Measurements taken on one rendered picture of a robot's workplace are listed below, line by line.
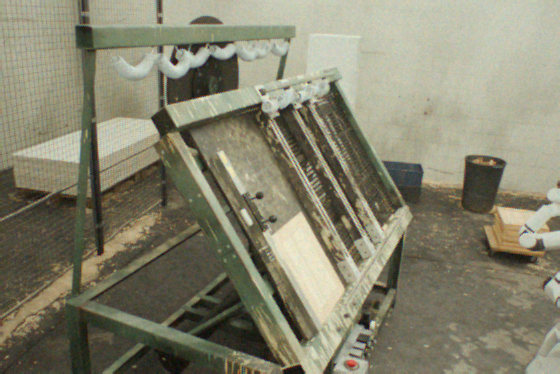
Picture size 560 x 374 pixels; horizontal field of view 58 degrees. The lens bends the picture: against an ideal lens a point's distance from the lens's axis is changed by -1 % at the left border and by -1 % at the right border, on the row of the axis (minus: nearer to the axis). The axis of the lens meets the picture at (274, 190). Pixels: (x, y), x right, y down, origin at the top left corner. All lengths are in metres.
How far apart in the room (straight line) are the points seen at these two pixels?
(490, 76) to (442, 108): 0.75
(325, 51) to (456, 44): 2.12
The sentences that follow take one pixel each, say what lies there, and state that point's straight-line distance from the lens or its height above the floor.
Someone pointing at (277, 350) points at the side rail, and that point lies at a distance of 2.28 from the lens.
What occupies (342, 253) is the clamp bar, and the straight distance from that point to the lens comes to 2.85.
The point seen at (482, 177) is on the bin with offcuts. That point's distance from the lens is 6.85.
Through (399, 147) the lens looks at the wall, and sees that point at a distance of 7.86.
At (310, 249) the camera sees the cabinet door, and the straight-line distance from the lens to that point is 2.68.
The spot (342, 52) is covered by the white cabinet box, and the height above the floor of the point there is 1.87.
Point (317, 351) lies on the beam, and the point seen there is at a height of 0.88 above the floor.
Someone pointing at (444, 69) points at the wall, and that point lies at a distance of 7.69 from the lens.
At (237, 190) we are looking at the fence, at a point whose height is 1.51.
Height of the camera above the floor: 2.29
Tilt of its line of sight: 19 degrees down
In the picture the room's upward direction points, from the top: 3 degrees clockwise
